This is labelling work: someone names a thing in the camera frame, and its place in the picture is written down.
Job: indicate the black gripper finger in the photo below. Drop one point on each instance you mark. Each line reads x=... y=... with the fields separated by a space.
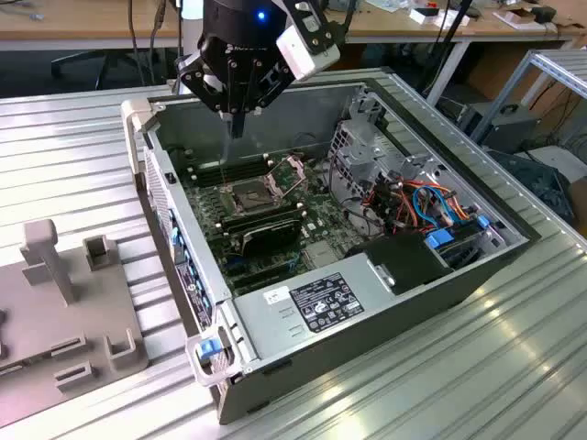
x=275 y=87
x=202 y=84

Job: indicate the CPU socket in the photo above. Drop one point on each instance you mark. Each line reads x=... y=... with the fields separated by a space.
x=250 y=198

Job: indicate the black RAM slot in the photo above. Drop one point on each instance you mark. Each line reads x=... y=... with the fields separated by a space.
x=247 y=168
x=247 y=175
x=247 y=161

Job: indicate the silver metal drive cage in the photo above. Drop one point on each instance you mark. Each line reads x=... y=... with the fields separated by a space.
x=367 y=158

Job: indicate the black office chair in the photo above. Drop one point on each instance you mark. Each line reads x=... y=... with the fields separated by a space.
x=80 y=57

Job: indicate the black graphics card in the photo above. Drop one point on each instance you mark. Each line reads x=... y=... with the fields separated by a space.
x=275 y=236

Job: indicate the green motherboard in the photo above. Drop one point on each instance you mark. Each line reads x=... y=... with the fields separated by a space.
x=323 y=229

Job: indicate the white box on desk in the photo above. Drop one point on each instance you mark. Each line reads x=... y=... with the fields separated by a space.
x=426 y=17

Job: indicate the silver chipset heatsink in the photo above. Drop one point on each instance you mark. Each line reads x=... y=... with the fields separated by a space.
x=319 y=253

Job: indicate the blue expansion slot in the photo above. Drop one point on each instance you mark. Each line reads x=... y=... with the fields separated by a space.
x=236 y=263

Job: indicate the black expansion slot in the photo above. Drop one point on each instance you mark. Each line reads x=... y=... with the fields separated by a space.
x=261 y=270
x=263 y=280

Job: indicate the long wooden desk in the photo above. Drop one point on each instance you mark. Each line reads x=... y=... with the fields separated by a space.
x=14 y=27

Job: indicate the black plastic fan shroud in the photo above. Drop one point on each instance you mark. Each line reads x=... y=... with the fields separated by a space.
x=403 y=266

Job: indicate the blue disk carrier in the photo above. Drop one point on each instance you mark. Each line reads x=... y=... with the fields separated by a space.
x=438 y=240

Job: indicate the grey power supply unit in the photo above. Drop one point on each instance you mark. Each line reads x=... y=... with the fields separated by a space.
x=270 y=321

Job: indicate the small blue plastic clip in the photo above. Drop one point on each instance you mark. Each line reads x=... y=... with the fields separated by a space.
x=482 y=222

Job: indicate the open cardboard box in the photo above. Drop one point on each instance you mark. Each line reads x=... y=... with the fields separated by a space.
x=518 y=19

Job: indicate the grey plastic parts rack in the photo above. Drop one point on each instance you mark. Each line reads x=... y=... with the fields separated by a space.
x=91 y=311

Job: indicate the metal disk bay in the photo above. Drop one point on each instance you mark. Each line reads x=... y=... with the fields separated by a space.
x=468 y=256

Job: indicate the blue case latch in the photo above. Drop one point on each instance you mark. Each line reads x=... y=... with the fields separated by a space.
x=206 y=348

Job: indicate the open grey PC case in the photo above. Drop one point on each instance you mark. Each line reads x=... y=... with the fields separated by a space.
x=348 y=341

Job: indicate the dark teal plastic panel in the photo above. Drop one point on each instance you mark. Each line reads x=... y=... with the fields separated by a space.
x=536 y=179

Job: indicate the brown cardboard box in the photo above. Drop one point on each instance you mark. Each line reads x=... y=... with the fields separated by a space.
x=579 y=201

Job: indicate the green RAM stick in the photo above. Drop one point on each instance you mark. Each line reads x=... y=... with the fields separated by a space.
x=11 y=369

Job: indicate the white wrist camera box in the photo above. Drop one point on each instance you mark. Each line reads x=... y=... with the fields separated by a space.
x=302 y=55

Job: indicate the aluminium profile frame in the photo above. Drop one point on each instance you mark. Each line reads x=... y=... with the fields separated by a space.
x=564 y=69

